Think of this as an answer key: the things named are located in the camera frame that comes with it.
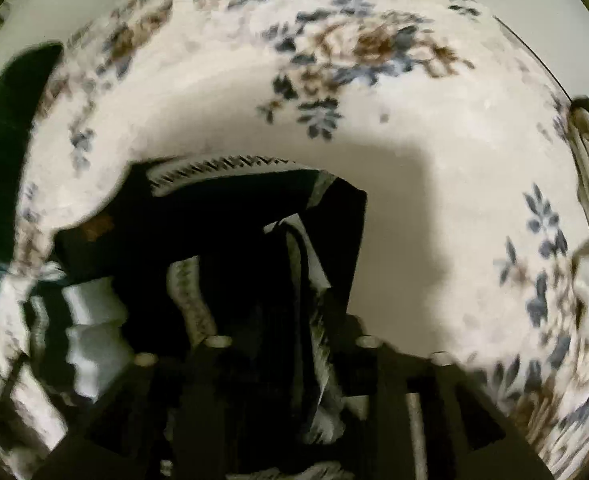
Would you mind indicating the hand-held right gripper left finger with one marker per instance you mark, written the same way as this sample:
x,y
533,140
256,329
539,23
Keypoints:
x,y
207,410

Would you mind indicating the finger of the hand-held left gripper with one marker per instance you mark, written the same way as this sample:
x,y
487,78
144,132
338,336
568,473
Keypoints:
x,y
97,330

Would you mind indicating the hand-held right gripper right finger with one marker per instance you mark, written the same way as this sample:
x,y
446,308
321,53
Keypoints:
x,y
389,390

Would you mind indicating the black grey striped garment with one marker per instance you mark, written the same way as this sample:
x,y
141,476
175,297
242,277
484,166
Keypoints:
x,y
224,220

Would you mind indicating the dark green pillow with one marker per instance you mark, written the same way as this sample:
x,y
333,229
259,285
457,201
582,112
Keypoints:
x,y
4,160

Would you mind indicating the white floral blanket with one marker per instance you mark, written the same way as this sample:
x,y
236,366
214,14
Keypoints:
x,y
424,160

